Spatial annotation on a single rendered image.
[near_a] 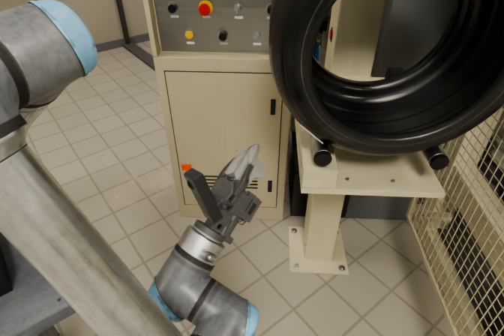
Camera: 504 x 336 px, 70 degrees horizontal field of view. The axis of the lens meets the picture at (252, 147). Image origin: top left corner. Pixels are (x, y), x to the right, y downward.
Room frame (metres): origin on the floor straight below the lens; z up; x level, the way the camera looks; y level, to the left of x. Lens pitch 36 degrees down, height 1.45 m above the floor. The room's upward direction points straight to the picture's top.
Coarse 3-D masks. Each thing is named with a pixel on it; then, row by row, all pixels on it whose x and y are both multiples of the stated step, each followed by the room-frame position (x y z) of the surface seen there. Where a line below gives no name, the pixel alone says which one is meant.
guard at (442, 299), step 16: (464, 160) 0.87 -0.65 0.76; (448, 208) 0.84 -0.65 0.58; (496, 208) 0.66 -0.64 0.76; (464, 224) 0.74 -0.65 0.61; (480, 224) 0.69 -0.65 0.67; (496, 224) 0.64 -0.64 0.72; (416, 240) 0.92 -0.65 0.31; (480, 240) 0.66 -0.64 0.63; (448, 256) 0.74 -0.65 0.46; (432, 272) 0.77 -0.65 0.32; (448, 304) 0.64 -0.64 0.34; (448, 320) 0.60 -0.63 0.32; (480, 320) 0.52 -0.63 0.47
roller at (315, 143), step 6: (312, 138) 0.77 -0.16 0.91; (312, 144) 0.74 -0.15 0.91; (318, 144) 0.73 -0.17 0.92; (324, 144) 0.72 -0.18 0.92; (312, 150) 0.73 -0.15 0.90; (318, 150) 0.70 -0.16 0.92; (324, 150) 0.70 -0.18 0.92; (330, 150) 0.71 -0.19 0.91; (318, 156) 0.69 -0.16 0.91; (324, 156) 0.69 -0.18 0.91; (330, 156) 0.69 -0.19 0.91; (318, 162) 0.69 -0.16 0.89; (324, 162) 0.69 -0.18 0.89; (330, 162) 0.69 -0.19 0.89
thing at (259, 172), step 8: (256, 144) 0.62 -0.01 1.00; (248, 152) 0.60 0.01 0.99; (256, 152) 0.60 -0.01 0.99; (248, 160) 0.58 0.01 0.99; (256, 160) 0.59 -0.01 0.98; (240, 168) 0.57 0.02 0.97; (256, 168) 0.58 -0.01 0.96; (264, 168) 0.59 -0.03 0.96; (240, 176) 0.55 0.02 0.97; (256, 176) 0.57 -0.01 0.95; (248, 184) 0.56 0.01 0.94
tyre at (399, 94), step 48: (288, 0) 0.71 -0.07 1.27; (336, 0) 0.68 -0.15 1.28; (480, 0) 0.92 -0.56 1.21; (288, 48) 0.69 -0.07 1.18; (480, 48) 0.88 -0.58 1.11; (288, 96) 0.70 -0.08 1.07; (336, 96) 0.93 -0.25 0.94; (384, 96) 0.93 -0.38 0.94; (432, 96) 0.88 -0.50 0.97; (480, 96) 0.68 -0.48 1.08; (336, 144) 0.69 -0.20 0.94; (384, 144) 0.67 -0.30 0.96; (432, 144) 0.67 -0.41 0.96
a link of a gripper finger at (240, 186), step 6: (246, 168) 0.56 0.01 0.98; (252, 168) 0.57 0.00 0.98; (246, 174) 0.55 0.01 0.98; (240, 180) 0.54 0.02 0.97; (246, 180) 0.54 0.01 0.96; (234, 186) 0.53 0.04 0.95; (240, 186) 0.53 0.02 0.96; (246, 186) 0.53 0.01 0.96; (234, 192) 0.52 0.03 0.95; (240, 192) 0.52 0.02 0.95
